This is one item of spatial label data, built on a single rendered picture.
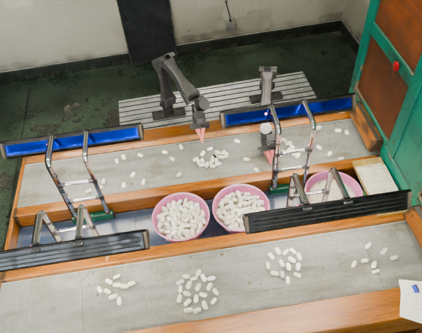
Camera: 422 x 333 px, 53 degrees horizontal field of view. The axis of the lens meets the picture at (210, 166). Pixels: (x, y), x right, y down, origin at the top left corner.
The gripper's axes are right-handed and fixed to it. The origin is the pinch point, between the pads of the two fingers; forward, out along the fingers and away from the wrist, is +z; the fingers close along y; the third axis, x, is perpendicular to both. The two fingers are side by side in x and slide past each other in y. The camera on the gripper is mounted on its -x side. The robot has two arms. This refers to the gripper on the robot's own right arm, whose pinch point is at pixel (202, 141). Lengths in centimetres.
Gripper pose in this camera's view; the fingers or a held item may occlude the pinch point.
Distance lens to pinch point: 218.7
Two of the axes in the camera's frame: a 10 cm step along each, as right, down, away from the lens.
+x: -0.4, 0.2, 10.0
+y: 9.9, -1.5, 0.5
